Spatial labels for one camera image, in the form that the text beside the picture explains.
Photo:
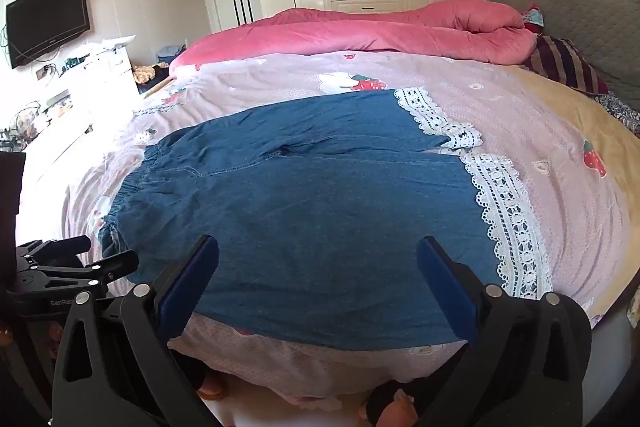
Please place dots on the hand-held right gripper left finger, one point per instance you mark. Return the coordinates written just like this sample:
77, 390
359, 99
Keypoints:
192, 279

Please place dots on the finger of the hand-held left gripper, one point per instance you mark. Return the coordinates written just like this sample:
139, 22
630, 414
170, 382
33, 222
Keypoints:
95, 272
55, 249

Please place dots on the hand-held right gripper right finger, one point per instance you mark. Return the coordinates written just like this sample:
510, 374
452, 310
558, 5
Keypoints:
442, 279

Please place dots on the blue denim pants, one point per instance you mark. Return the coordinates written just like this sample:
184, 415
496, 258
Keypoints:
300, 207

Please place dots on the person's left hand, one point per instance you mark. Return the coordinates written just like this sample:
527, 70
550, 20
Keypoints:
55, 334

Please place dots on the person's right foot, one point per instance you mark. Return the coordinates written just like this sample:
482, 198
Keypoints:
400, 407

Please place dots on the white dresser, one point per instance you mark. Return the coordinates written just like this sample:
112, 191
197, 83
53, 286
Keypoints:
95, 97

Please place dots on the pink printed bedsheet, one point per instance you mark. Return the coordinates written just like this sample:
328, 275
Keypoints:
525, 132

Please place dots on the pile of patterned clothes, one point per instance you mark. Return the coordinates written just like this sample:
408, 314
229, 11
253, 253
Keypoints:
150, 73

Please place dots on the dark patterned cloth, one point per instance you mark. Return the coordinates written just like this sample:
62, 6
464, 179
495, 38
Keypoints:
622, 112

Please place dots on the striped pillow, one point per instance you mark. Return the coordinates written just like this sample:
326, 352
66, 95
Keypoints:
565, 62

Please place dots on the pink quilt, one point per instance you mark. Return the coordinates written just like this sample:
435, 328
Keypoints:
350, 32

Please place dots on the red and blue cloth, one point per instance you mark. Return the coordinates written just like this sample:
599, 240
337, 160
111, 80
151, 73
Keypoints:
534, 19

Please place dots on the grey quilted headboard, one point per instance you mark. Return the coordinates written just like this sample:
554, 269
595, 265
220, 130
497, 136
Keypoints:
575, 12

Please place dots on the wall socket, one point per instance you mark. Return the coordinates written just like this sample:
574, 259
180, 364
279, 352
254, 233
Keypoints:
46, 72

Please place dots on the black wall television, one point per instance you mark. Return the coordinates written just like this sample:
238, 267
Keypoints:
47, 24

